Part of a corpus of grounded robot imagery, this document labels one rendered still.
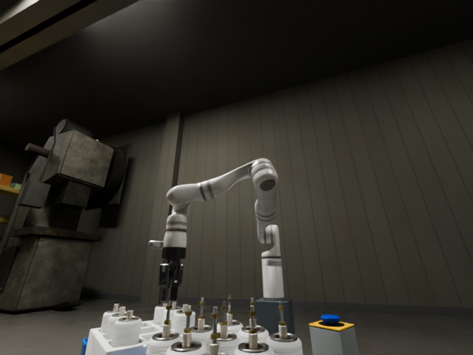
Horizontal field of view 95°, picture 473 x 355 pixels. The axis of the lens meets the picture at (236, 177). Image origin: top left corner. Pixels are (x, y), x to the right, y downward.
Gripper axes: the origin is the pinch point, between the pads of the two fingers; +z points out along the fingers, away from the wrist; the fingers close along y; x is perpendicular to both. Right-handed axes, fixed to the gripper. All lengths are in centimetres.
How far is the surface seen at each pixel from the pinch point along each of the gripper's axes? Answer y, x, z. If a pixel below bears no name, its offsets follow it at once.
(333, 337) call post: -17.0, -42.2, 5.4
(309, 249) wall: 216, -85, -28
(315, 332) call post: -14.4, -39.4, 5.1
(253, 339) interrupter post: -8.2, -25.6, 8.3
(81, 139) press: 177, 233, -188
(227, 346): -3.6, -18.5, 11.0
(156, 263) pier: 252, 126, -15
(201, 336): 4.3, -9.4, 10.9
